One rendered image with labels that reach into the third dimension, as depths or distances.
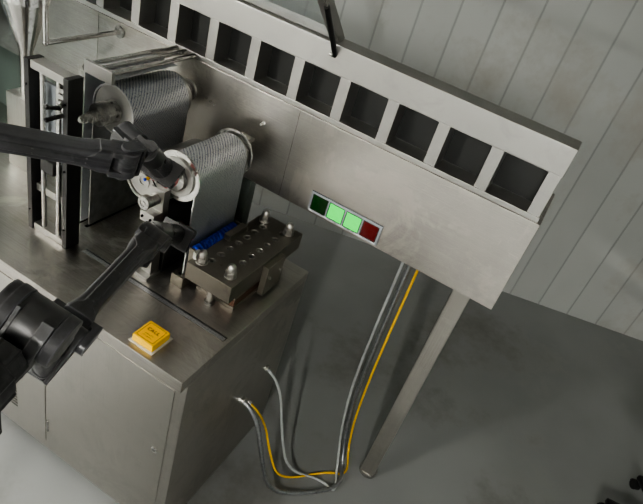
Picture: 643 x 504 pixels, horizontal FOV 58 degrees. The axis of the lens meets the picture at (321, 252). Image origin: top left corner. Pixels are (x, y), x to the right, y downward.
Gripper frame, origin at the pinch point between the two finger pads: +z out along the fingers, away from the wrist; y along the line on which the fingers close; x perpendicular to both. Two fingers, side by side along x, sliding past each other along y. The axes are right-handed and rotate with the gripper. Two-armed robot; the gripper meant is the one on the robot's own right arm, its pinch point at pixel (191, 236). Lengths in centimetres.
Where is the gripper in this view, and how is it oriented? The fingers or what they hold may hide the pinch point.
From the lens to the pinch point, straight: 173.6
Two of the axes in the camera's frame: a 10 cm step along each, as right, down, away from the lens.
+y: 8.4, 4.7, -2.7
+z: 2.8, 0.4, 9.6
